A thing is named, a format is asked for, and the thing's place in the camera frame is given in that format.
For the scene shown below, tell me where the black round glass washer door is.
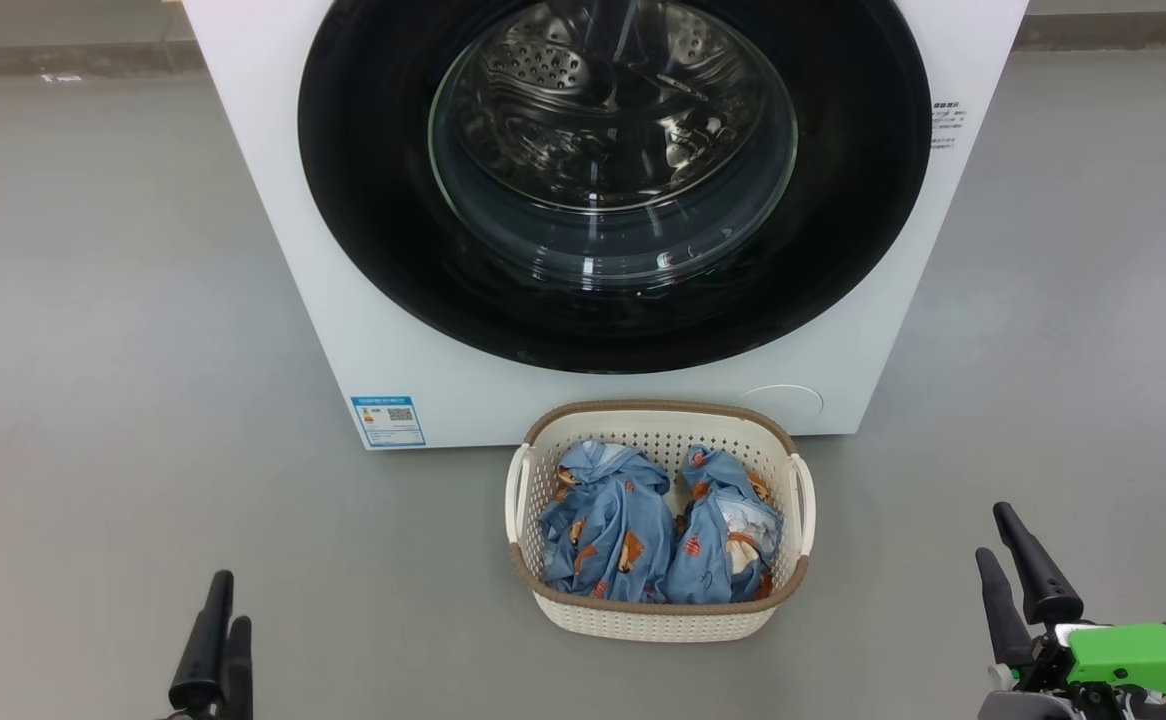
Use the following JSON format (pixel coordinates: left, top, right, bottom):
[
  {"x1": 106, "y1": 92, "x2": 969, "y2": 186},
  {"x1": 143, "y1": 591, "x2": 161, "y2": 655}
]
[{"x1": 297, "y1": 0, "x2": 934, "y2": 375}]

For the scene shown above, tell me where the blue cartoon print garment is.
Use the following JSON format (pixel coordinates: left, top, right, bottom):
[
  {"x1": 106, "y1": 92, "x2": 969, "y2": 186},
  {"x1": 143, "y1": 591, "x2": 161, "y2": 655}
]
[{"x1": 539, "y1": 440, "x2": 679, "y2": 603}]

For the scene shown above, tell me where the blue energy label sticker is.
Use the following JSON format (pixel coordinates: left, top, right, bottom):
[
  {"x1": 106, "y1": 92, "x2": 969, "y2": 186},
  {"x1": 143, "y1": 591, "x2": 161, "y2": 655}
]
[{"x1": 351, "y1": 396, "x2": 427, "y2": 448}]

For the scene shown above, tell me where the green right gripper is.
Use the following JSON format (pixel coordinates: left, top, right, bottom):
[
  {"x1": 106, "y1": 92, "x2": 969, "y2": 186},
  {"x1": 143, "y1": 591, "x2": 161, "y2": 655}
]
[{"x1": 976, "y1": 502, "x2": 1166, "y2": 720}]

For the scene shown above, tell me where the stainless steel washing machine drum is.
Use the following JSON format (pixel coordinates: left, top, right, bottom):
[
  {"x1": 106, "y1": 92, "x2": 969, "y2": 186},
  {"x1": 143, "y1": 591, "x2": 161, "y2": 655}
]
[{"x1": 458, "y1": 0, "x2": 779, "y2": 213}]

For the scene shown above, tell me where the cream perforated laundry basket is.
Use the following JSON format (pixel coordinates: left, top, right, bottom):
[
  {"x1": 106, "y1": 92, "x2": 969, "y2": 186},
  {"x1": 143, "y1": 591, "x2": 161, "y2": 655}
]
[{"x1": 505, "y1": 400, "x2": 817, "y2": 643}]

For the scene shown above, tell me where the blue print garment white lining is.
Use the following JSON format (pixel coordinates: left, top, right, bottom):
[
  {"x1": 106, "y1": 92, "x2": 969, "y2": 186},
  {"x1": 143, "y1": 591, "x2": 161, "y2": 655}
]
[{"x1": 665, "y1": 445, "x2": 784, "y2": 604}]

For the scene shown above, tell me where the white front-load washing machine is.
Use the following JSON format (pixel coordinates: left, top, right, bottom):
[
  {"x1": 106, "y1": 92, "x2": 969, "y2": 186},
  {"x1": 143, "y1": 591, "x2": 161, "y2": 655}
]
[{"x1": 183, "y1": 0, "x2": 1031, "y2": 451}]

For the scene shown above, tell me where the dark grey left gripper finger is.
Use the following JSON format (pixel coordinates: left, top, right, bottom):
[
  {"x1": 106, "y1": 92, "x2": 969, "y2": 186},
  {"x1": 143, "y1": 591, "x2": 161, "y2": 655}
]
[
  {"x1": 169, "y1": 570, "x2": 234, "y2": 713},
  {"x1": 213, "y1": 616, "x2": 254, "y2": 720}
]

